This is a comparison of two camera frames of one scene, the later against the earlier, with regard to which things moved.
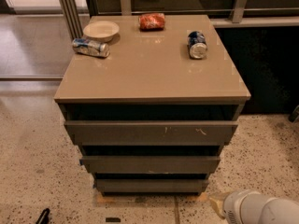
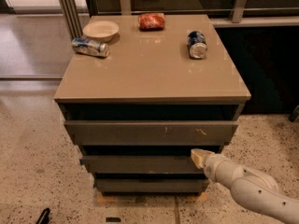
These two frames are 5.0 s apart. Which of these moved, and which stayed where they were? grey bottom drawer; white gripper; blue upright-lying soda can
Moved: white gripper
Stayed: grey bottom drawer; blue upright-lying soda can
